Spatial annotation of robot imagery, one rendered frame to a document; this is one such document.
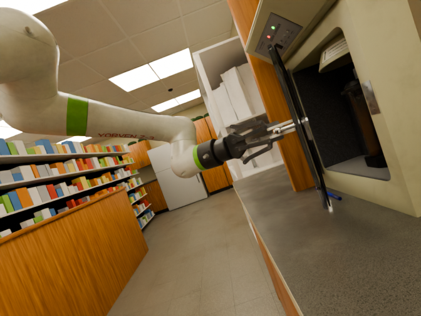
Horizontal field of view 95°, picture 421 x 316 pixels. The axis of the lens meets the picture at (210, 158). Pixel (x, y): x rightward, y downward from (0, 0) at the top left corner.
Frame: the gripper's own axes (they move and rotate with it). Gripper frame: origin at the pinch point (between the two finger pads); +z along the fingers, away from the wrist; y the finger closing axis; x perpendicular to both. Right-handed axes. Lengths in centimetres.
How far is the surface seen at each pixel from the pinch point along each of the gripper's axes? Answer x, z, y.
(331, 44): 5.2, 17.2, 15.9
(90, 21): 69, -127, 144
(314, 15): -3.3, 14.6, 21.3
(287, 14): -2.6, 9.9, 25.2
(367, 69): -6.7, 19.4, 5.6
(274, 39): 6.4, 5.5, 24.9
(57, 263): 14, -209, -45
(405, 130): -5.5, 22.2, -8.4
